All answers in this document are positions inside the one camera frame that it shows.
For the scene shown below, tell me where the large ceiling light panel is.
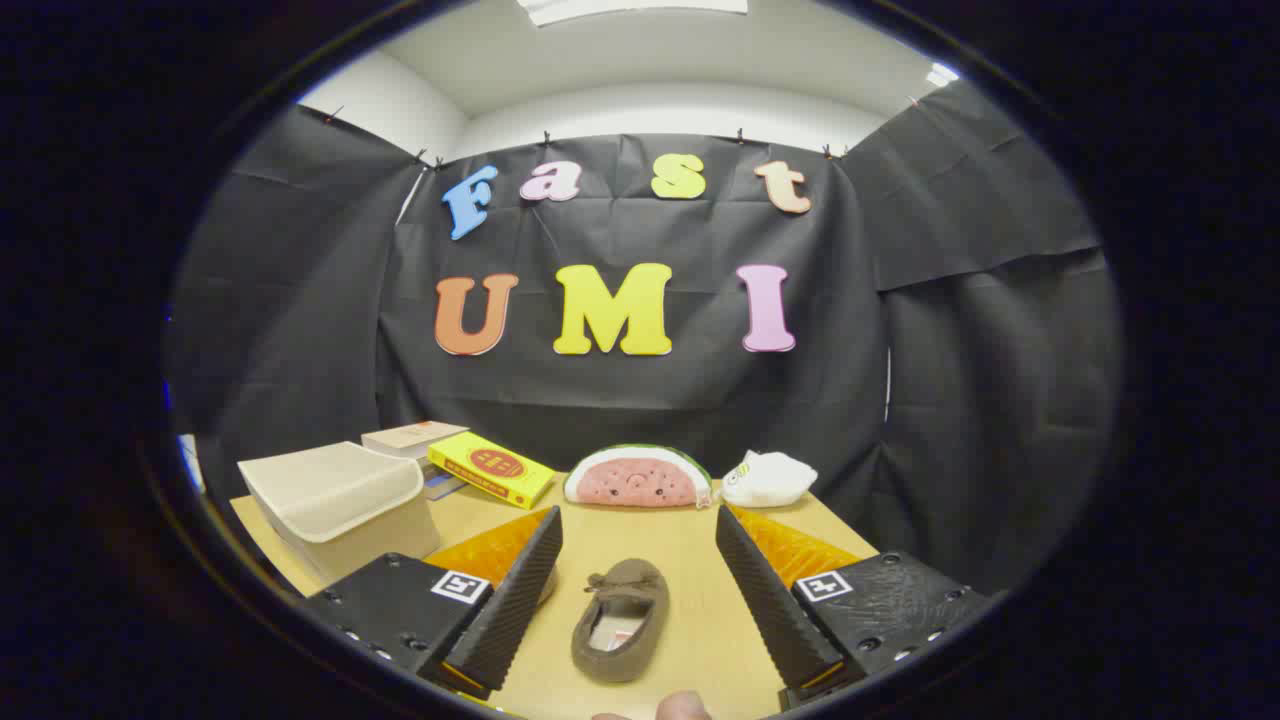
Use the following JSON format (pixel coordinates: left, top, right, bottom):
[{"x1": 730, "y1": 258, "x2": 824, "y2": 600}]
[{"x1": 515, "y1": 0, "x2": 749, "y2": 27}]

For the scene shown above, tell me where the black backdrop cloth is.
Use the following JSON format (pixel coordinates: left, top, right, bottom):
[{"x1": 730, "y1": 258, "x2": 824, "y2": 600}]
[{"x1": 165, "y1": 80, "x2": 1121, "y2": 601}]

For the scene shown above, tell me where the yellow book with red circle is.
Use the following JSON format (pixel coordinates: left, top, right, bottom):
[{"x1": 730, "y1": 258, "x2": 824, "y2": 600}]
[{"x1": 427, "y1": 431, "x2": 557, "y2": 511}]

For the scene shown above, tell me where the beige fabric storage box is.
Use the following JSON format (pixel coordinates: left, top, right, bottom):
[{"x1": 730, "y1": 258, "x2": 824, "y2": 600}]
[{"x1": 237, "y1": 441, "x2": 442, "y2": 586}]

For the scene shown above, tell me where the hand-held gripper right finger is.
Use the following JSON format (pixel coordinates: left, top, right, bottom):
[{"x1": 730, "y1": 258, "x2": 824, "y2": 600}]
[{"x1": 715, "y1": 503, "x2": 991, "y2": 709}]

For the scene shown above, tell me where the white plush toy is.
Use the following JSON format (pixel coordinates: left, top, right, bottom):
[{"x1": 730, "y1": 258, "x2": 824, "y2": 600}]
[{"x1": 720, "y1": 450, "x2": 819, "y2": 509}]

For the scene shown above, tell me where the watermelon slice plush toy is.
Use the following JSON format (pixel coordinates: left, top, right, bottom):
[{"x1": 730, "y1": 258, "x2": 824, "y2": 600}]
[{"x1": 562, "y1": 444, "x2": 714, "y2": 509}]

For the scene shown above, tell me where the brown fuzzy moccasin shoe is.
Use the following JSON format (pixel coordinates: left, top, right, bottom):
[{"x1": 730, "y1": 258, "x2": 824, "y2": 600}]
[{"x1": 571, "y1": 558, "x2": 670, "y2": 684}]

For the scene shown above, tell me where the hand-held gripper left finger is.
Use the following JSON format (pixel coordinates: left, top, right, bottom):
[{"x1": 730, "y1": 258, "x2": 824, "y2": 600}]
[{"x1": 300, "y1": 505, "x2": 564, "y2": 701}]

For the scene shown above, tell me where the beige book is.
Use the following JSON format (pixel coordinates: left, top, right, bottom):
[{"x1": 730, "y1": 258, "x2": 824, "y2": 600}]
[{"x1": 360, "y1": 420, "x2": 471, "y2": 461}]

